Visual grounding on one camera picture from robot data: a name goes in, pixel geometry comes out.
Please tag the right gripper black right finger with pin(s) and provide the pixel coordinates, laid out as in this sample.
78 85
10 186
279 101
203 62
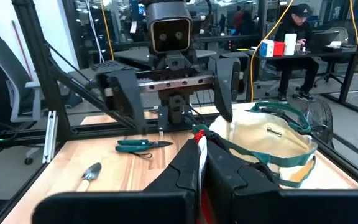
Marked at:
244 199

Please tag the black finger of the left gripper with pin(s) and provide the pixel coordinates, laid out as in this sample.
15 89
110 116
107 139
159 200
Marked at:
123 96
225 84

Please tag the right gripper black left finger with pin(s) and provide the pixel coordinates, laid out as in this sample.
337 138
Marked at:
166 199

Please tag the red white garden glove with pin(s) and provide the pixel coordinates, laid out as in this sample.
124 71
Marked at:
202 155

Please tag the beige green gardening bag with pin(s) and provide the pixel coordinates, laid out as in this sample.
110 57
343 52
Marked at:
259 137

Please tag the grey table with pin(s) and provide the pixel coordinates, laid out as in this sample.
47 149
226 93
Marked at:
132 56

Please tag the white blue box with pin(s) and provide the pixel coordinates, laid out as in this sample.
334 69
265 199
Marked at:
266 48

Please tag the red box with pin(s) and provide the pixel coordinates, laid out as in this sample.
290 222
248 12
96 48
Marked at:
279 48

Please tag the person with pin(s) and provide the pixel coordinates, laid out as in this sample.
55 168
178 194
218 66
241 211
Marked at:
238 18
294 28

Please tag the white paper roll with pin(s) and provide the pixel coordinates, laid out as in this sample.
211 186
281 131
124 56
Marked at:
290 43

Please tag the silver aluminium extrusion bar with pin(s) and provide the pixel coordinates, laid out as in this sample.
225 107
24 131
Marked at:
50 137

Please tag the black floor fan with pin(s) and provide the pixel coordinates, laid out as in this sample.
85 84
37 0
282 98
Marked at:
317 118

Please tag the grey office chair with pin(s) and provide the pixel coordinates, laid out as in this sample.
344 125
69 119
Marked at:
17 93

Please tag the grey laptop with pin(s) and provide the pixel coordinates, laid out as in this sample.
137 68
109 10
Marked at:
323 39

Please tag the red rod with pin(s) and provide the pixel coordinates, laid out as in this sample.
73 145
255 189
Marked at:
20 46

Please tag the black desk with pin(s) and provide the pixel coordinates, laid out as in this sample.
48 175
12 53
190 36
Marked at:
337 53

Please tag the beige office chair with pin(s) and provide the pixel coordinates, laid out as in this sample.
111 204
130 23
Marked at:
342 34

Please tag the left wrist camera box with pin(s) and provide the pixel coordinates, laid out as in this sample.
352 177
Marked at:
169 34

